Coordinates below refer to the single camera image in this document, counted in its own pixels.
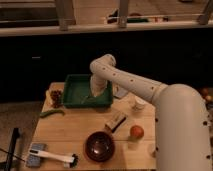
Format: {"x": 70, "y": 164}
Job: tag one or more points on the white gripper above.
{"x": 97, "y": 85}

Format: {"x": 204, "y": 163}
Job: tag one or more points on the metal fork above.
{"x": 87, "y": 98}

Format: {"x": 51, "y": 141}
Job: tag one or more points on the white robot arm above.
{"x": 182, "y": 136}

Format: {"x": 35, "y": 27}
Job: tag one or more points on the green plastic tray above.
{"x": 77, "y": 87}

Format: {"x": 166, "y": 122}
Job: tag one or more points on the grey blue cloth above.
{"x": 120, "y": 92}

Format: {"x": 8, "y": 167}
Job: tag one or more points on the wooden block eraser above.
{"x": 115, "y": 121}

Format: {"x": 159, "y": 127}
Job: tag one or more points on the bunch of red grapes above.
{"x": 56, "y": 96}

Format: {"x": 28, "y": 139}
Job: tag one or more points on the white paper cup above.
{"x": 139, "y": 104}

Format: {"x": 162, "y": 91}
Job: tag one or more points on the dark red bowl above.
{"x": 99, "y": 146}

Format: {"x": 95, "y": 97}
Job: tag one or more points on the white dish brush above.
{"x": 69, "y": 160}

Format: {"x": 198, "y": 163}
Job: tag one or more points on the metal cup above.
{"x": 154, "y": 151}

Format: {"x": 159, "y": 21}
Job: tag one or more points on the white wooden railing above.
{"x": 46, "y": 17}

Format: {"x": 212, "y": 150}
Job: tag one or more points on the black stand pole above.
{"x": 9, "y": 159}

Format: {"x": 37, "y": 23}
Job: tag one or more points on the blue sponge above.
{"x": 34, "y": 161}

